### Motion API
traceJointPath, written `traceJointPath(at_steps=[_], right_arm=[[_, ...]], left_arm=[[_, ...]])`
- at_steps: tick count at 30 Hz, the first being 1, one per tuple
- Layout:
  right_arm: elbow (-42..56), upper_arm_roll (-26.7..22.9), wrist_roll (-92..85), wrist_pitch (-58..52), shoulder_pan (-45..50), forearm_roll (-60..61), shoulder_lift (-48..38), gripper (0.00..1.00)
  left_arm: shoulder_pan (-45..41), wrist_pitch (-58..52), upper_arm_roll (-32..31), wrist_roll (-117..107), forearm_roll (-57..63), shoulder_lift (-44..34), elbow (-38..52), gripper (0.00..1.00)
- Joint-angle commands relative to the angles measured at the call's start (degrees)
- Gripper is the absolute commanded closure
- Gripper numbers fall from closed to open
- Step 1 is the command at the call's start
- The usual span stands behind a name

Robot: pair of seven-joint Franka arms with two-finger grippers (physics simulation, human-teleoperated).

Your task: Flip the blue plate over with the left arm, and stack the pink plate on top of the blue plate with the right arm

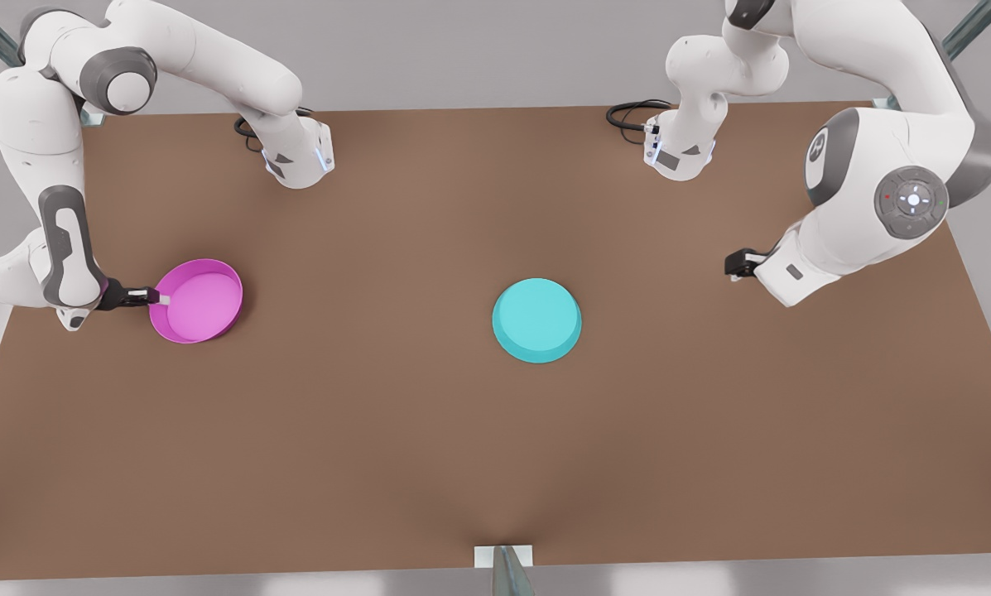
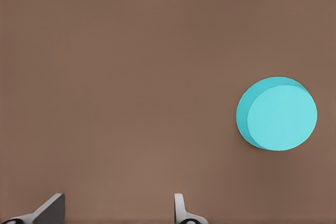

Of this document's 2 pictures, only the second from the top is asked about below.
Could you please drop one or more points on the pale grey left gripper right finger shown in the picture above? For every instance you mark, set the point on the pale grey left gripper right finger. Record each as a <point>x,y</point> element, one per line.
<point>180,209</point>

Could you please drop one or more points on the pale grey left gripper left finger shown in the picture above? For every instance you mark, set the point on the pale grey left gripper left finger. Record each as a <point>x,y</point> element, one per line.
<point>48,211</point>

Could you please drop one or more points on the blue plate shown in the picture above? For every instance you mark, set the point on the blue plate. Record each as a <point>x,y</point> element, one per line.
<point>278,115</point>

